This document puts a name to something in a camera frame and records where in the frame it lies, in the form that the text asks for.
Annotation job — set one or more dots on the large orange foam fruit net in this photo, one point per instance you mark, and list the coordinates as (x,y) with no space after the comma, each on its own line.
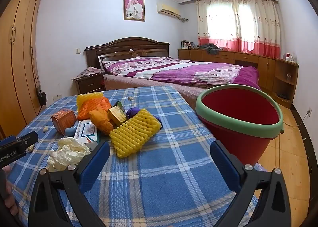
(94,109)

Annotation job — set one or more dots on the cream and red curtains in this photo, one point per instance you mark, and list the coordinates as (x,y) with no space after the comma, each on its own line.
(248,23)

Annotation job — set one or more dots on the large yellow foam fruit net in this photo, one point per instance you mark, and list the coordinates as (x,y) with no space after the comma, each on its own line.
(134,132)

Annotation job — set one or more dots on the pink cloth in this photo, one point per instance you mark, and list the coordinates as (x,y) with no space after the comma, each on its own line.
(87,71)

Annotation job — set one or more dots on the dark framed board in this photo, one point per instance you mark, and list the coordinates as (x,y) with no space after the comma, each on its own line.
(111,56)

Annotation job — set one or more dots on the long wooden cabinet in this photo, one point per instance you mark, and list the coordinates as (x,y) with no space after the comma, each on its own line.
(248,59)

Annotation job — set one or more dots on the black item on shelf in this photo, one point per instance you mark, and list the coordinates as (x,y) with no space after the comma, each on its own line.
(283,96)

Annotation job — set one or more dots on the white medicine box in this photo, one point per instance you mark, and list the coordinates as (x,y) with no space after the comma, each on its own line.
(85,132)

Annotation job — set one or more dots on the row of upright books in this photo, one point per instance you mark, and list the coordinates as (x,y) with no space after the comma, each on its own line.
(187,44)

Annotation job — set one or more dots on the wall air conditioner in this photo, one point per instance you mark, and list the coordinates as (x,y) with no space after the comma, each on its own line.
(167,9)

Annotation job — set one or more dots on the framed wedding photo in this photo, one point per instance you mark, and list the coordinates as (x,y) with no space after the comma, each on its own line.
(134,7)

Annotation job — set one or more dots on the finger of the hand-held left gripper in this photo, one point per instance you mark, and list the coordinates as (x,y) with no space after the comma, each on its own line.
(27,139)

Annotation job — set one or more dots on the small yellow foam fruit net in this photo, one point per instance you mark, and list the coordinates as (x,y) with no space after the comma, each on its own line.
(87,98)

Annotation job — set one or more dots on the grey clothes pile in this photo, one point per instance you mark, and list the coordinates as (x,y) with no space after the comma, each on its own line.
(211,48)

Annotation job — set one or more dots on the black hanging pouch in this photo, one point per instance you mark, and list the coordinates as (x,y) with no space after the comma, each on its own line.
(42,98)

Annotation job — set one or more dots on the purple floral quilt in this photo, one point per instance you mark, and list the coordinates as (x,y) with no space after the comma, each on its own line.
(186,70)

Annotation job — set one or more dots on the wall light switch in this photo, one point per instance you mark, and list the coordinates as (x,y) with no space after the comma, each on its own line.
(78,51)

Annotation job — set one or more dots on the low wall socket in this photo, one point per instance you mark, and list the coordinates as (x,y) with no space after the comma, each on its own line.
(57,97)

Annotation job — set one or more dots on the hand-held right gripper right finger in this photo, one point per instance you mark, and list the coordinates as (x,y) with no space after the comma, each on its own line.
(227,165)

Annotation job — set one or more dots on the white paper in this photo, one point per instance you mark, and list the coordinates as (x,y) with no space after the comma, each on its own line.
(67,152)

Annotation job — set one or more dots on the red bucket with green rim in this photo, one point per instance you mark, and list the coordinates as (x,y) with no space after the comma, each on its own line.
(238,110)

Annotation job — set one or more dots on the small orange foam fruit net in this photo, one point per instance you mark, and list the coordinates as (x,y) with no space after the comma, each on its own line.
(100,121)

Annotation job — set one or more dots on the bed with pink sheet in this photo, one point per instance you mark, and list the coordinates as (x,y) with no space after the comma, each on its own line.
(149,85)

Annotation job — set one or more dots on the wooden wardrobe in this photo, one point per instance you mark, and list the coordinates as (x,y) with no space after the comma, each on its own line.
(17,55)

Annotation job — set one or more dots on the person's left hand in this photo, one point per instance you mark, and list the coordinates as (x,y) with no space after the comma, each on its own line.
(11,204)

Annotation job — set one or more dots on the jars on cabinet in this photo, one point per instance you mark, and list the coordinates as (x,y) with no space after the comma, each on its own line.
(289,57)

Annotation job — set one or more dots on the dark wooden headboard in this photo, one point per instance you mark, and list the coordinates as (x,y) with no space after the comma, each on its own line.
(129,44)

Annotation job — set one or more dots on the gold cardboard box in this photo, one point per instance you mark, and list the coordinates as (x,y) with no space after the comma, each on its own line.
(118,116)

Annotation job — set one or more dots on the green foil packet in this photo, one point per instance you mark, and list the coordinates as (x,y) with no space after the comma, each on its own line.
(118,104)

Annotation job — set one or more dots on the purple plastic bag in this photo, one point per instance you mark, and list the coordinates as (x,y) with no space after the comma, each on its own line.
(131,112)

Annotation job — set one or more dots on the wall socket with plug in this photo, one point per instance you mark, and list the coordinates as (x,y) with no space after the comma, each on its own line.
(309,112)

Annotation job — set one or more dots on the dark wooden nightstand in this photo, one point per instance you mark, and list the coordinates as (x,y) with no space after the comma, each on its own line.
(89,84)

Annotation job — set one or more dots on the orange cardboard box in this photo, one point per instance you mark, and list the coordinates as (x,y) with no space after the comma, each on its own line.
(63,120)

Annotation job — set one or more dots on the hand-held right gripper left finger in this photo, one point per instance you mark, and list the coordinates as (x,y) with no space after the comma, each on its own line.
(95,165)

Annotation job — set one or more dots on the light blue plastic piece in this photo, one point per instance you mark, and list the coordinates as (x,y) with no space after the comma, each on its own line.
(71,130)

